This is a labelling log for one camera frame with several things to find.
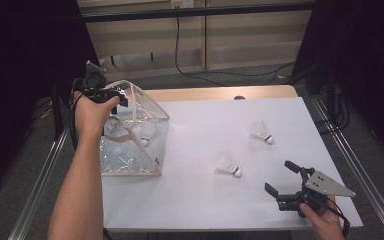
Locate right hand-held gripper cable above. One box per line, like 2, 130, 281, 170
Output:
318, 198, 351, 238

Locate black wall cable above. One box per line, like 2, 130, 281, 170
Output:
174, 16, 296, 88

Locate hand-held gripper cable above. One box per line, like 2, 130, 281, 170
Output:
69, 78, 114, 240
318, 198, 351, 238

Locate white shuttlecock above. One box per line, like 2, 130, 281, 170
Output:
214, 153, 243, 178
250, 120, 275, 145
139, 124, 157, 148

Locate black horizontal bar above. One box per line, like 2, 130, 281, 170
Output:
81, 2, 316, 24

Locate black curtain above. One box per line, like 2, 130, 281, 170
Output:
0, 0, 106, 201
293, 0, 384, 164

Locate clear plastic tote bag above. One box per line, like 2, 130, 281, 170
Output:
94, 79, 171, 177

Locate left hand-held gripper cable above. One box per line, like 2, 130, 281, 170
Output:
69, 78, 114, 240

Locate aluminium floor rail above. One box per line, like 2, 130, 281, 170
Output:
311, 98, 384, 240
8, 124, 71, 240

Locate black metal stand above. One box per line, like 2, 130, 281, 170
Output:
51, 79, 78, 141

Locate white wall socket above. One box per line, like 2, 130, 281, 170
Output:
170, 0, 195, 9

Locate person's right hand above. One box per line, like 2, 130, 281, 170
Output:
299, 195, 344, 235

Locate person's left hand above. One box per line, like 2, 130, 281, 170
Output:
74, 90, 121, 141

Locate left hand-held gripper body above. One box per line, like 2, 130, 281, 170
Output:
79, 60, 121, 104

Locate black floor cables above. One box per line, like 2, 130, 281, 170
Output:
314, 84, 352, 136

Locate yellow floor item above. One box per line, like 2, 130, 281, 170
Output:
39, 107, 54, 120

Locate white table mat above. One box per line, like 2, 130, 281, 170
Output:
100, 96, 364, 233

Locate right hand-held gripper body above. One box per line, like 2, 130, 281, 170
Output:
276, 167, 357, 212

